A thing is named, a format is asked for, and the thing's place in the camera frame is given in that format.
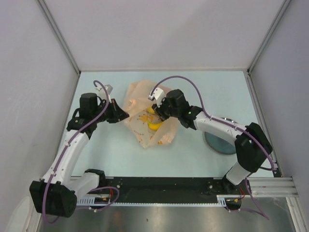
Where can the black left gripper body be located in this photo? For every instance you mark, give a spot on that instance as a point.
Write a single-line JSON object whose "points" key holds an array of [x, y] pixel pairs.
{"points": [[105, 115]]}

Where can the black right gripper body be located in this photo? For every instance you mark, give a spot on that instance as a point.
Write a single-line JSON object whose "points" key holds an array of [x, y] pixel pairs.
{"points": [[165, 111]]}

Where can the banana print plastic bag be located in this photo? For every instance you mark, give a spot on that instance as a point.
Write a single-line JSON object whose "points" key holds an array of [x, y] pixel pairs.
{"points": [[135, 104]]}

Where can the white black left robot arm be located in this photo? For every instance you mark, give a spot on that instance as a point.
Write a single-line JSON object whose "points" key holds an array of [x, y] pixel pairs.
{"points": [[55, 194]]}

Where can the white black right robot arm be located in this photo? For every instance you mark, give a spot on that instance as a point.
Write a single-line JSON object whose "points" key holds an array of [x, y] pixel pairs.
{"points": [[251, 144]]}

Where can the yellow fake lemon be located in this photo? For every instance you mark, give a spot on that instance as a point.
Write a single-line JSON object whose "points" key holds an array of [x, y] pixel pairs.
{"points": [[153, 120]]}

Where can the teal floral ceramic plate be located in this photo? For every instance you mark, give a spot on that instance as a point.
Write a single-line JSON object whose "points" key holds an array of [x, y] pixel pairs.
{"points": [[219, 142]]}

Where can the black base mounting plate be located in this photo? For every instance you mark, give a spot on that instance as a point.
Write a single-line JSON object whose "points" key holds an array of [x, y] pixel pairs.
{"points": [[166, 191]]}

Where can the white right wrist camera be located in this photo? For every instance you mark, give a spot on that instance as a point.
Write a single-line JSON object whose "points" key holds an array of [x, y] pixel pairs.
{"points": [[157, 95]]}

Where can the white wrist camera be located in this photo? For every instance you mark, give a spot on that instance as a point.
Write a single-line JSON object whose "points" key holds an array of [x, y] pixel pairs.
{"points": [[102, 94], [157, 95]]}

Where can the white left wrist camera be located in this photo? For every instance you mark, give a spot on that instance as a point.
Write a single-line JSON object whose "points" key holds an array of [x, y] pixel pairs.
{"points": [[102, 94]]}

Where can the white slotted cable duct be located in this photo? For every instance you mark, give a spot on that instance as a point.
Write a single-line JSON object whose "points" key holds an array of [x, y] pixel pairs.
{"points": [[89, 201]]}

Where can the aluminium left corner post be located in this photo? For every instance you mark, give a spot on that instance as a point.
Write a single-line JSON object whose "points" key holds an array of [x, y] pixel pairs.
{"points": [[58, 34]]}

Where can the aluminium corner post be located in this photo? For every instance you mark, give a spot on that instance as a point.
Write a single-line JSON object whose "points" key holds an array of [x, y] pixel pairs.
{"points": [[58, 34], [275, 23]]}

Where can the aluminium front frame rail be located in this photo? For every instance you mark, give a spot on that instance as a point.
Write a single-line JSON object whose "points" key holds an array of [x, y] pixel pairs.
{"points": [[260, 186]]}

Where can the aluminium right corner post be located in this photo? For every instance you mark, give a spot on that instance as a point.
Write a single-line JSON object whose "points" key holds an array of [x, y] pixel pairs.
{"points": [[275, 23]]}

